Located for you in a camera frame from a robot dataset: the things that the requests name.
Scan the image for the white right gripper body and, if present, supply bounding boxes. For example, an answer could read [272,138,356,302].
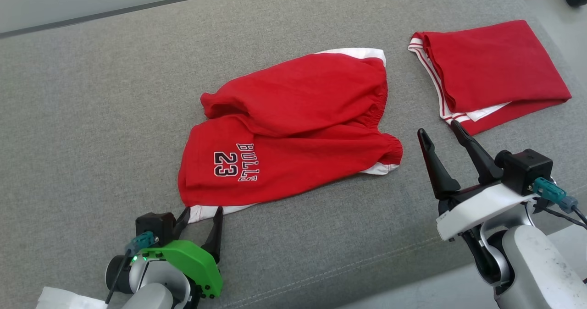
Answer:
[436,183,537,242]

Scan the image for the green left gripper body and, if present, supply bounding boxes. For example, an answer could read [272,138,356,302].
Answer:
[138,240,224,299]

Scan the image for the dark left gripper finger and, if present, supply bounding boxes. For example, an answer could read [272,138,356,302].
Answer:
[173,207,191,239]
[201,207,224,264]

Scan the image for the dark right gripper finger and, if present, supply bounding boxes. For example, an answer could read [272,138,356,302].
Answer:
[450,120,504,184]
[417,128,460,199]

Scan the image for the red basketball jersey white sleeves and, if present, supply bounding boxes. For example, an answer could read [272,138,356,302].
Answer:
[408,20,572,136]

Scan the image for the red Bulls basketball shorts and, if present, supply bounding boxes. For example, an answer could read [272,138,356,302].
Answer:
[178,48,403,223]

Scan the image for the grey sofa cushion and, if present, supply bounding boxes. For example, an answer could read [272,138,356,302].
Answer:
[0,0,587,309]

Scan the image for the white crumpled cloth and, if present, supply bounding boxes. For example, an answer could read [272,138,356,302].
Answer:
[37,287,108,309]

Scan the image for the teal plug left camera cable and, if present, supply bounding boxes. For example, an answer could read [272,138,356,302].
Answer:
[105,231,159,305]

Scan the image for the teal plug camera cable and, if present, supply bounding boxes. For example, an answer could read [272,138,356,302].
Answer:
[533,177,587,229]
[105,231,159,305]

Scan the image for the teal plug right camera cable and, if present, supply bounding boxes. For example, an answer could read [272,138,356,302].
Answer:
[533,177,587,229]

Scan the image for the grey wall baseboard rail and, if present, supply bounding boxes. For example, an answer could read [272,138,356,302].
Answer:
[0,0,227,39]

